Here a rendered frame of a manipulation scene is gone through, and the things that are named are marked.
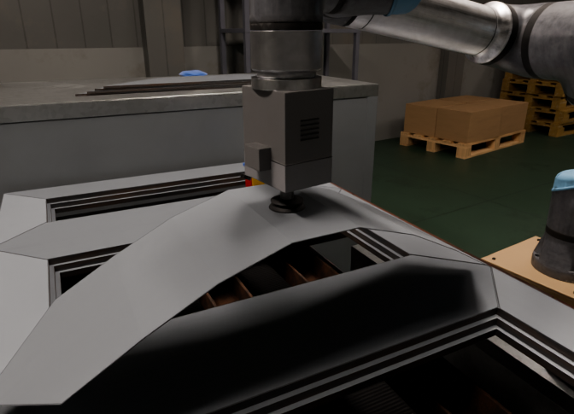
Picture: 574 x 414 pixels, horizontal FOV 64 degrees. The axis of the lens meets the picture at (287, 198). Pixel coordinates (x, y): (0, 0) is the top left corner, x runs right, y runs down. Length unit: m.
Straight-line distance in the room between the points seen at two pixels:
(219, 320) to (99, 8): 3.58
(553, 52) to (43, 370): 0.76
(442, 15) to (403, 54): 4.97
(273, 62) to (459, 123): 4.59
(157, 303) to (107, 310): 0.07
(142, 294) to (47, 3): 3.61
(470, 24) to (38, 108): 0.97
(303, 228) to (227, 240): 0.08
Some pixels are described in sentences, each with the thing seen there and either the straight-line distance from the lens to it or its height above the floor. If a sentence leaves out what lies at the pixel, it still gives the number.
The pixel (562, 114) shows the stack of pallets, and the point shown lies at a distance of 6.57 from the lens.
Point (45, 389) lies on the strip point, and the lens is 0.50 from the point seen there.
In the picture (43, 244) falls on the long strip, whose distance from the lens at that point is 0.94.
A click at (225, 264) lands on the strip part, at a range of 0.45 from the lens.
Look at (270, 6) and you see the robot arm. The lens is 0.47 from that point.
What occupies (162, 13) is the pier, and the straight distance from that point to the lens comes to 4.03.
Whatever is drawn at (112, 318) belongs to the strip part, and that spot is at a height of 0.95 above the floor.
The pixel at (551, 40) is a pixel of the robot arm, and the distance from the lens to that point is 0.79.
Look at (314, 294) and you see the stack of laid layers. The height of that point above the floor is 0.85.
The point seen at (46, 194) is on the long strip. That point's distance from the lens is 1.23.
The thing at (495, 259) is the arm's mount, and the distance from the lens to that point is 1.21.
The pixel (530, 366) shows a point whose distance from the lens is 0.92.
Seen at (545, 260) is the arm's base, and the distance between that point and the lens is 1.17.
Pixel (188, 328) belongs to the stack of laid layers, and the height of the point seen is 0.85.
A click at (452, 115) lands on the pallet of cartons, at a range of 5.06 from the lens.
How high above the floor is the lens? 1.21
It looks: 20 degrees down
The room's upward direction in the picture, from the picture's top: straight up
